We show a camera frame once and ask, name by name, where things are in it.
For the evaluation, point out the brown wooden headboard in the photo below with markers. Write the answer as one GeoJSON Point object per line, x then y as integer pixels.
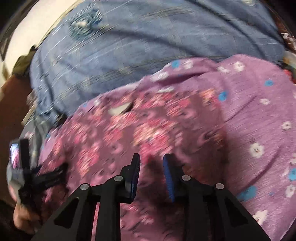
{"type": "Point", "coordinates": [14, 95]}

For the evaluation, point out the maroon floral small garment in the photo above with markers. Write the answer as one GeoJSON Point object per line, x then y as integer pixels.
{"type": "Point", "coordinates": [102, 136]}

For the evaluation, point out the purple flowered bed sheet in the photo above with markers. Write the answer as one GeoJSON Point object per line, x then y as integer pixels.
{"type": "Point", "coordinates": [257, 103]}

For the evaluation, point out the person's left hand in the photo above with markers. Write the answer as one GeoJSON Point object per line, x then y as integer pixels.
{"type": "Point", "coordinates": [25, 219]}

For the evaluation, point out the olive green cloth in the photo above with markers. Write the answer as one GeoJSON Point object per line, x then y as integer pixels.
{"type": "Point", "coordinates": [22, 66]}

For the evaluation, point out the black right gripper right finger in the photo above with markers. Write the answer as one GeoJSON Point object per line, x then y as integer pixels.
{"type": "Point", "coordinates": [211, 212]}

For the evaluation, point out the blue plaid quilt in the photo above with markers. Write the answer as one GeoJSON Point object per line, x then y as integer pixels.
{"type": "Point", "coordinates": [102, 45]}

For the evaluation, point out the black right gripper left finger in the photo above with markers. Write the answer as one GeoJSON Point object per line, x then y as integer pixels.
{"type": "Point", "coordinates": [93, 210]}

